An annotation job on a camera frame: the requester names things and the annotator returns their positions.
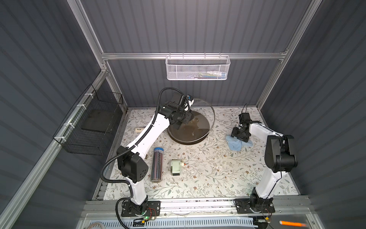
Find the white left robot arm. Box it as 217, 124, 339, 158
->
117, 97, 194, 206

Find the glass pot lid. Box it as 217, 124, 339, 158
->
182, 98, 215, 142

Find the orange marker pen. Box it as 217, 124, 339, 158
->
279, 220, 307, 227

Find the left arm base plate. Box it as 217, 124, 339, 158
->
121, 200, 161, 217

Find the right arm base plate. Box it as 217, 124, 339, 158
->
233, 198, 275, 214

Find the black wire basket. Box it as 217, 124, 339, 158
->
53, 85, 124, 156

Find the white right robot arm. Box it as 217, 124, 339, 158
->
231, 121, 298, 200

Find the white ventilated cable duct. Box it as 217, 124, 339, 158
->
88, 218, 255, 229

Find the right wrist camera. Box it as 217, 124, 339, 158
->
239, 113, 251, 125

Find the small green white sharpener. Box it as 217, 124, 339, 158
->
171, 159, 186, 176

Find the white wire mesh basket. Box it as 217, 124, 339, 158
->
165, 54, 231, 81

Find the black corrugated cable conduit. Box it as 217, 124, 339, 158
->
100, 87, 186, 229

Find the light blue microfiber cloth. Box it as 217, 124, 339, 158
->
226, 135, 253, 152

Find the white wok pan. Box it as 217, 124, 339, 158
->
135, 110, 212, 145

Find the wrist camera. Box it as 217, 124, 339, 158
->
239, 113, 251, 125
178, 95, 194, 112

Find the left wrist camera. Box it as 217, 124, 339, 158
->
178, 95, 194, 112

